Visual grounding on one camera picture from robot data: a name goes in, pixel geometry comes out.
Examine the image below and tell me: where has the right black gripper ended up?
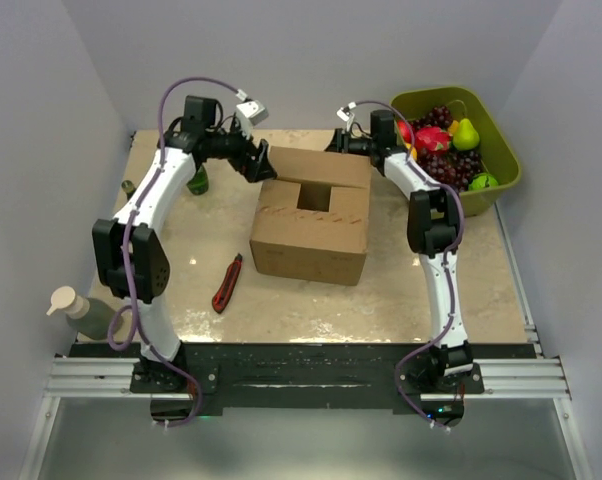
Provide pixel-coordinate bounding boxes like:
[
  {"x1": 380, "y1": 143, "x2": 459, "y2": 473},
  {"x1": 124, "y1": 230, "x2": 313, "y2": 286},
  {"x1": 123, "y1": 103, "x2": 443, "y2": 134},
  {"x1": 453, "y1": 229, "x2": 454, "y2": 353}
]
[{"x1": 311, "y1": 129, "x2": 376, "y2": 170}]

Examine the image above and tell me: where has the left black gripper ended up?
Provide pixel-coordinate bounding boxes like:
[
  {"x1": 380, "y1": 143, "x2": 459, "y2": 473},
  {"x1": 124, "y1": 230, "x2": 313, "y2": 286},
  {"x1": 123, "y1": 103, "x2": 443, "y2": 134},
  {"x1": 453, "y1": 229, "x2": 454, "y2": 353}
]
[{"x1": 207, "y1": 117, "x2": 278, "y2": 183}]

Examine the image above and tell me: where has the brown cardboard express box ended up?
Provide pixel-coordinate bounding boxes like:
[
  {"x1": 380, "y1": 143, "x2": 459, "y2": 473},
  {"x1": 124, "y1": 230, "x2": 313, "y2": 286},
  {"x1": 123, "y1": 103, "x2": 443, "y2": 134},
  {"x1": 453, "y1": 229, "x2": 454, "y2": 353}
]
[{"x1": 250, "y1": 147, "x2": 372, "y2": 286}]

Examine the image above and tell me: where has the red black utility knife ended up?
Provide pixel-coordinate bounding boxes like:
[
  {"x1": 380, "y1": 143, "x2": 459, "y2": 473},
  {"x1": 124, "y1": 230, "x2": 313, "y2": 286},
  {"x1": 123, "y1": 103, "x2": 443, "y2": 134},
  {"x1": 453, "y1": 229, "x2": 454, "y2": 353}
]
[{"x1": 211, "y1": 253, "x2": 243, "y2": 314}]

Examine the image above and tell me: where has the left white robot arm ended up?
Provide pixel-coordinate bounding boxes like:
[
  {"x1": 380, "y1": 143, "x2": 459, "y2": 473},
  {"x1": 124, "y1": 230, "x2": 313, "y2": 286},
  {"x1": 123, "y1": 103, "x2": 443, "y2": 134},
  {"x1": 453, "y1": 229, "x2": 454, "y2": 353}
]
[{"x1": 92, "y1": 96, "x2": 277, "y2": 392}]

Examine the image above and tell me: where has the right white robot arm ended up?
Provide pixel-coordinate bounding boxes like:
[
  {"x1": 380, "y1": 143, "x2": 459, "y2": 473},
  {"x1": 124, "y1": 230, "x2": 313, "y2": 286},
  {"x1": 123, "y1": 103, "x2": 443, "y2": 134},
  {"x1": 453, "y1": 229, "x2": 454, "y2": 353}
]
[{"x1": 325, "y1": 103, "x2": 474, "y2": 393}]

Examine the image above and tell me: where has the far green glass bottle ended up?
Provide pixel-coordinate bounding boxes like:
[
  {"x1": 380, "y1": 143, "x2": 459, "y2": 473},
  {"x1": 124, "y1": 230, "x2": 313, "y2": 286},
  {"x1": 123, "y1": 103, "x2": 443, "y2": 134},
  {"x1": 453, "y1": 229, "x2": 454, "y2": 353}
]
[{"x1": 186, "y1": 166, "x2": 209, "y2": 196}]

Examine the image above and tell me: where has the green glass bottle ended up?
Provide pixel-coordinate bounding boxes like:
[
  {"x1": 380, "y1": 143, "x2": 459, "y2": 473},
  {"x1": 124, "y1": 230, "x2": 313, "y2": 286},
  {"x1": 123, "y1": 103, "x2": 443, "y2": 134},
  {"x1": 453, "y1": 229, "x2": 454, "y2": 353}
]
[
  {"x1": 186, "y1": 166, "x2": 209, "y2": 196},
  {"x1": 121, "y1": 180, "x2": 136, "y2": 200}
]

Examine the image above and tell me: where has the red apple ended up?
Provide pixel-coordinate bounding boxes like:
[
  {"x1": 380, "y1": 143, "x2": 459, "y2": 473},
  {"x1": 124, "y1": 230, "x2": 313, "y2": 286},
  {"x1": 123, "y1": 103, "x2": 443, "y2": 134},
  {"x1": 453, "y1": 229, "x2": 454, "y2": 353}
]
[{"x1": 396, "y1": 119, "x2": 416, "y2": 148}]

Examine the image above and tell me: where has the orange fruit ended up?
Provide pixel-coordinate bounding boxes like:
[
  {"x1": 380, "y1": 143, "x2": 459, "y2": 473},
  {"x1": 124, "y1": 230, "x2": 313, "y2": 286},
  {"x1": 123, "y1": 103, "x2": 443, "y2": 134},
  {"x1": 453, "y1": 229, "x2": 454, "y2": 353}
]
[{"x1": 405, "y1": 143, "x2": 418, "y2": 161}]

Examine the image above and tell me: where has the pink dragon fruit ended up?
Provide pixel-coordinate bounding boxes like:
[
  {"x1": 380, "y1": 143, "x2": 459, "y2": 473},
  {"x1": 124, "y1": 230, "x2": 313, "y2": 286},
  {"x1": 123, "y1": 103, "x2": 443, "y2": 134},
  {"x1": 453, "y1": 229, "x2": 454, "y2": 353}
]
[{"x1": 414, "y1": 127, "x2": 452, "y2": 154}]

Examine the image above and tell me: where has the upper dark grape bunch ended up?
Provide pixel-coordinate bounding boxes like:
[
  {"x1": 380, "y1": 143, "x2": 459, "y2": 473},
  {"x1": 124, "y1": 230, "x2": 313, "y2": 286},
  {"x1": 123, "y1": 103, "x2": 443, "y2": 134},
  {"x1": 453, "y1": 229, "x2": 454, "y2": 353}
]
[{"x1": 411, "y1": 105, "x2": 454, "y2": 131}]

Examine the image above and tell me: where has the dark grape bunch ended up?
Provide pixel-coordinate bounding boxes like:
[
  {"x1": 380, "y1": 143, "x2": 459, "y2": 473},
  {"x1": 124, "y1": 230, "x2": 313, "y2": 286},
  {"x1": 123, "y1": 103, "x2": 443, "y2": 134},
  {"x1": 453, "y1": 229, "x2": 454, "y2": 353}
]
[
  {"x1": 417, "y1": 149, "x2": 485, "y2": 193},
  {"x1": 411, "y1": 105, "x2": 454, "y2": 131}
]

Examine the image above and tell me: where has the lower dark grape bunch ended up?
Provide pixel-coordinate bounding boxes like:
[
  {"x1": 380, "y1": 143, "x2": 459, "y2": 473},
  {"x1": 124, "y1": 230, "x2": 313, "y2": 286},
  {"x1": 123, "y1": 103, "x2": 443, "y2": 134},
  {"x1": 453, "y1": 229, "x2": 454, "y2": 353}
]
[{"x1": 417, "y1": 149, "x2": 485, "y2": 193}]

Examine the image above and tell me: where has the green pear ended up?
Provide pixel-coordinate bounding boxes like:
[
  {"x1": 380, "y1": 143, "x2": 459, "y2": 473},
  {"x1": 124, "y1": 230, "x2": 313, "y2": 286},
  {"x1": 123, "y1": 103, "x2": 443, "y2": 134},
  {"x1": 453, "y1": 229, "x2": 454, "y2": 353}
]
[{"x1": 452, "y1": 118, "x2": 480, "y2": 151}]

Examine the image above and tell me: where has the near green glass bottle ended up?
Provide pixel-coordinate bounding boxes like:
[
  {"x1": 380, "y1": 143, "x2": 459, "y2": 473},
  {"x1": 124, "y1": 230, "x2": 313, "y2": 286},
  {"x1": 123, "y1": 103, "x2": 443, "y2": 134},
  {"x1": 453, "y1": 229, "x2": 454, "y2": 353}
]
[{"x1": 121, "y1": 180, "x2": 136, "y2": 200}]

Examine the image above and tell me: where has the green round fruit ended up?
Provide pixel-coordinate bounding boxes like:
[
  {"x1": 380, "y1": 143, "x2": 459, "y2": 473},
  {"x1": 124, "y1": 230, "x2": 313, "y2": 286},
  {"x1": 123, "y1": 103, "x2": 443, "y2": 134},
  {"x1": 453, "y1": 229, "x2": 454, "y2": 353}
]
[{"x1": 468, "y1": 172, "x2": 500, "y2": 191}]

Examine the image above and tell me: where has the green plastic fruit bin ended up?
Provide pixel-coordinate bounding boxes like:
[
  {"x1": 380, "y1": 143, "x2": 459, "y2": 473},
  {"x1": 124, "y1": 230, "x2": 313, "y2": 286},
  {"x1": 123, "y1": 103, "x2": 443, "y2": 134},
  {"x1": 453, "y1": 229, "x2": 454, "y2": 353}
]
[{"x1": 391, "y1": 86, "x2": 521, "y2": 217}]

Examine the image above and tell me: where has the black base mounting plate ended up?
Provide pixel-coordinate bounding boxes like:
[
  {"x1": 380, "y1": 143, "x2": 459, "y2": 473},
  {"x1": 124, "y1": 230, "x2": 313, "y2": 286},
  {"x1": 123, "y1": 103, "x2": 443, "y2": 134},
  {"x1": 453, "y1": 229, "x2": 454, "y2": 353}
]
[{"x1": 69, "y1": 341, "x2": 537, "y2": 418}]

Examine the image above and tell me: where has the beige pump dispenser bottle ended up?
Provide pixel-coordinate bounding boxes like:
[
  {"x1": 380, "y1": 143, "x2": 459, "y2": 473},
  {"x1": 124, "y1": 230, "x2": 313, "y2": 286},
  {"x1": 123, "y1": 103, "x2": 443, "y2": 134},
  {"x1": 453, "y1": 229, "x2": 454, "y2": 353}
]
[{"x1": 46, "y1": 286, "x2": 115, "y2": 341}]

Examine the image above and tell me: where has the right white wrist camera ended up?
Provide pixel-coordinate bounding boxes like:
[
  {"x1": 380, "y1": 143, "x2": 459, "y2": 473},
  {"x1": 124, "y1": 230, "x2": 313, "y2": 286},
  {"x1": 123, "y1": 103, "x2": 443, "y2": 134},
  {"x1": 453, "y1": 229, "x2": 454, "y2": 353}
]
[{"x1": 336, "y1": 102, "x2": 357, "y2": 133}]

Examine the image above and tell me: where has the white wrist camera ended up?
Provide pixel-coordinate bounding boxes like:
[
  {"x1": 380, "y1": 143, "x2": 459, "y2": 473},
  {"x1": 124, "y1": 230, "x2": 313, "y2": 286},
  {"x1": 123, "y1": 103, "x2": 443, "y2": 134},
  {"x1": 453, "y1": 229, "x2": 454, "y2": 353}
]
[
  {"x1": 235, "y1": 89, "x2": 269, "y2": 139},
  {"x1": 336, "y1": 102, "x2": 357, "y2": 133}
]

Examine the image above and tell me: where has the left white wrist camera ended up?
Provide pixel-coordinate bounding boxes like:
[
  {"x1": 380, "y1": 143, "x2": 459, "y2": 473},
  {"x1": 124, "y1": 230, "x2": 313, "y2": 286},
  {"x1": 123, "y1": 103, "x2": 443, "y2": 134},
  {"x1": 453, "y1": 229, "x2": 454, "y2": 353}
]
[{"x1": 235, "y1": 89, "x2": 269, "y2": 139}]

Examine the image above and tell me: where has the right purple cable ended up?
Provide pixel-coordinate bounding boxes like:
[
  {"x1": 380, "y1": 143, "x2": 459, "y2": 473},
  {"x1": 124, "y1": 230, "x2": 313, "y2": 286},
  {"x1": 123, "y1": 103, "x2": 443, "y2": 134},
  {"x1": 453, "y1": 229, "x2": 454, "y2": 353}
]
[{"x1": 350, "y1": 100, "x2": 466, "y2": 371}]

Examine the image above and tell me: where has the purple cable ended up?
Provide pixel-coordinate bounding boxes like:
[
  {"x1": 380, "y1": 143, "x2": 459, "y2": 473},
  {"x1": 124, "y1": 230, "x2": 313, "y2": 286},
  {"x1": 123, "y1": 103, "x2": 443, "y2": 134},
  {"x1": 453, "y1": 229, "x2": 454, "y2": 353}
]
[
  {"x1": 105, "y1": 77, "x2": 247, "y2": 350},
  {"x1": 350, "y1": 100, "x2": 466, "y2": 371}
]

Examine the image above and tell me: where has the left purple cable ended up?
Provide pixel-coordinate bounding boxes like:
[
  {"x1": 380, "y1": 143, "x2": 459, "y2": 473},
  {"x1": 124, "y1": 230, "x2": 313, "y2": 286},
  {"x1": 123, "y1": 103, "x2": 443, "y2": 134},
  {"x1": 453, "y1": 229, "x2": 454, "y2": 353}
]
[{"x1": 105, "y1": 77, "x2": 247, "y2": 350}]

